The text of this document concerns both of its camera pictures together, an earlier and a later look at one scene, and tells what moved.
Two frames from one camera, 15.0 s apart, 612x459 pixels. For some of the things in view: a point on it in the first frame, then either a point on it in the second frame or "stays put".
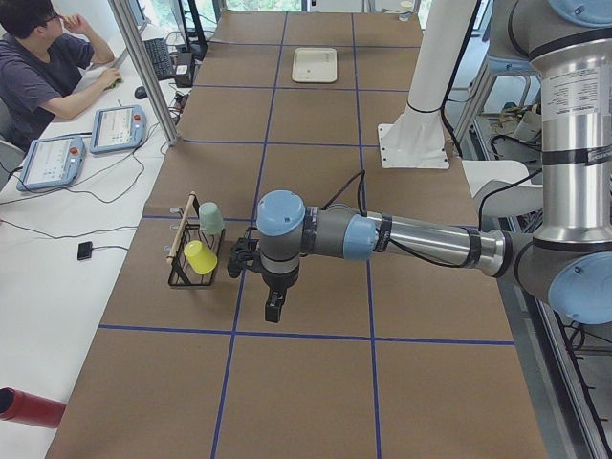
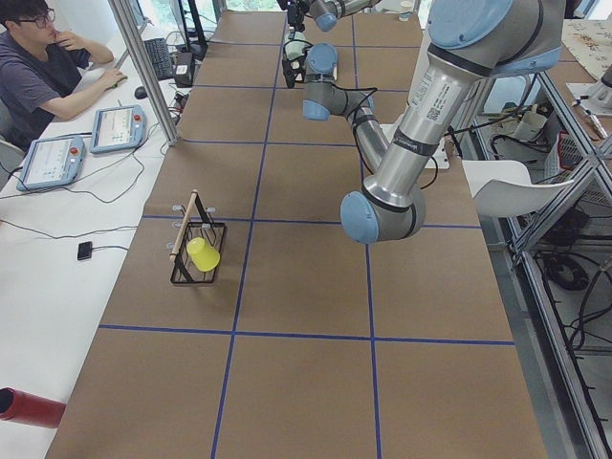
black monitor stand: (199, 43) stays put
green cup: (210, 219) -> (295, 48)
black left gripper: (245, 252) -> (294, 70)
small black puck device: (84, 251) stays put
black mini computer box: (184, 69) stays put
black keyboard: (160, 57) stays put
